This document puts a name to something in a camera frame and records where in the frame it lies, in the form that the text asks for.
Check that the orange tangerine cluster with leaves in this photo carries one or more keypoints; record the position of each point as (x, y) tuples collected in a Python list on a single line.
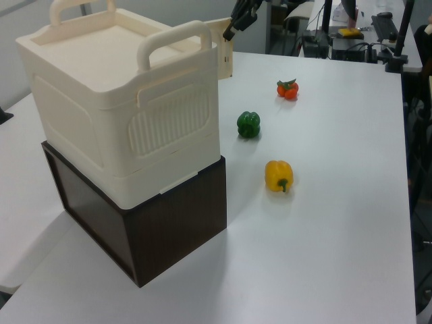
[(287, 91)]

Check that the cream cabinet door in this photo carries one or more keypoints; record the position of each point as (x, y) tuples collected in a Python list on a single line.
[(224, 57)]

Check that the yellow bell pepper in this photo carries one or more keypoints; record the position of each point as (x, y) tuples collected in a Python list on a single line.
[(277, 173)]

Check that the dark brown drawer box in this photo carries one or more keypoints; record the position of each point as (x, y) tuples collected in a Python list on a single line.
[(175, 219)]

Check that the black keyboard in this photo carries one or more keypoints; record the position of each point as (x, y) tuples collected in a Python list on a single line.
[(383, 28)]

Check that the black electronics box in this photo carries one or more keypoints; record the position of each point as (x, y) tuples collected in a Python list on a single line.
[(315, 45)]

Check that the black pole with clamp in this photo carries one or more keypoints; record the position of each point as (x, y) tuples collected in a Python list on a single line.
[(403, 30)]

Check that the yellow block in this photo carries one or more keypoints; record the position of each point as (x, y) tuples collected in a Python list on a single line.
[(349, 32)]

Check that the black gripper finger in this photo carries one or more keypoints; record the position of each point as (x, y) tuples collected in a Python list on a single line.
[(229, 31), (246, 21)]

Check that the cream plastic cabinet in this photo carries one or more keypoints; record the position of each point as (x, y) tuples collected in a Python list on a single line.
[(84, 67)]

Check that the black pole stand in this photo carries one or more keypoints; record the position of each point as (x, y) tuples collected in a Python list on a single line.
[(5, 116)]

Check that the black monitor pole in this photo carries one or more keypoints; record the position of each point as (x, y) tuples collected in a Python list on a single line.
[(327, 15)]

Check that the black computer mouse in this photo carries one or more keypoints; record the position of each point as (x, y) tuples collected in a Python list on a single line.
[(384, 15)]

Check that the white chair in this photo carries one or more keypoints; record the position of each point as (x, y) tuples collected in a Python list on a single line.
[(297, 17)]

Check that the green bell pepper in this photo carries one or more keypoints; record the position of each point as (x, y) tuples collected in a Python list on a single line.
[(249, 125)]

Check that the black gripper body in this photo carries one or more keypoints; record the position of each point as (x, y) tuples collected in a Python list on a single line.
[(246, 6)]

